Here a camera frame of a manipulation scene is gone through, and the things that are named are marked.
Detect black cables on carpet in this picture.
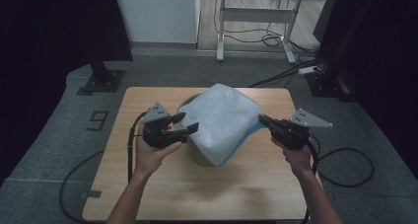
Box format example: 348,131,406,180
248,56,327,89

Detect black stand with base plate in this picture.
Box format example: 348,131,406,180
76,59,126,97

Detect person's left hand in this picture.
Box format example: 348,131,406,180
134,123,183,181

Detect black stand base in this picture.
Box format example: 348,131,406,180
305,69,359,103

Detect thin black floor cable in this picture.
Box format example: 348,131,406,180
59,149,106,224

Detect black looped gripper cable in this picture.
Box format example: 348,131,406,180
307,133,376,188

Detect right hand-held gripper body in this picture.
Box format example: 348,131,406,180
270,108,333,151

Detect white plastic trash bag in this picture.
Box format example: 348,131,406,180
176,83,266,168

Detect tangle of black desk cables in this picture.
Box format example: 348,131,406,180
214,0,318,49

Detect white power strip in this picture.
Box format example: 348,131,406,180
298,65,321,76

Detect person's right hand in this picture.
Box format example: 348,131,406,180
270,136,314,180

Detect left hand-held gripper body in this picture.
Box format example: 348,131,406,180
142,102,190,150

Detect white-legged desk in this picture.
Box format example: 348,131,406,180
210,0,339,65

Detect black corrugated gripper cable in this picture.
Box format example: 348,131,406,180
127,111,150,184

